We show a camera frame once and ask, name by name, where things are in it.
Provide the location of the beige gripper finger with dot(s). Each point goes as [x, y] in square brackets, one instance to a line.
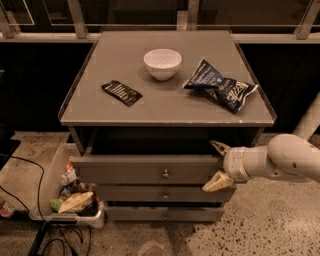
[220, 180]
[222, 148]

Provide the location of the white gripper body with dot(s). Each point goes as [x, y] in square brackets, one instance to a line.
[233, 164]

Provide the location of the grey top drawer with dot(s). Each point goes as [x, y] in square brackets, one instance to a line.
[147, 169]

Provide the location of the grey drawer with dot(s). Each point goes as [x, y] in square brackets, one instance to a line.
[147, 169]
[162, 193]
[171, 214]

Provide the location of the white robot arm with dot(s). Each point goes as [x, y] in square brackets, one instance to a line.
[287, 157]

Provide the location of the grey drawer cabinet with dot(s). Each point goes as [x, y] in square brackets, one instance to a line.
[168, 119]

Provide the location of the grey bottom drawer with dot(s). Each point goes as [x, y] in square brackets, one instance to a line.
[171, 214]

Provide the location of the grey middle drawer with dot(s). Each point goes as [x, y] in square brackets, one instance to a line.
[162, 193]

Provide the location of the blue chip bag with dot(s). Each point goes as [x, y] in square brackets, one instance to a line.
[227, 92]

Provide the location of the white ceramic bowl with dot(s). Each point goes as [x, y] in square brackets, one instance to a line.
[162, 64]

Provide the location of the black snack packet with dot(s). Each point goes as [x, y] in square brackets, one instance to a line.
[122, 92]

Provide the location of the metal window railing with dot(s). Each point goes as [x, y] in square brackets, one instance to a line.
[248, 21]

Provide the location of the yellow snack bag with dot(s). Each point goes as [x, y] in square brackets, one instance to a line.
[78, 201]

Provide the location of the white labelled bottle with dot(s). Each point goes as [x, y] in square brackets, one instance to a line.
[68, 177]

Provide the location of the red soda can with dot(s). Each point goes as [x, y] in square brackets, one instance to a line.
[69, 166]

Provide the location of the dark can in bin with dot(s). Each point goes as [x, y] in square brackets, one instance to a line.
[65, 193]

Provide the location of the green snack packet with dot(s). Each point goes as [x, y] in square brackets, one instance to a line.
[55, 204]

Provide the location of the black object at left edge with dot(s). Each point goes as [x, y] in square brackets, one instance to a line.
[8, 145]

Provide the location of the red white object on floor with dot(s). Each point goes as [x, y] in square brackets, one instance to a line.
[6, 210]

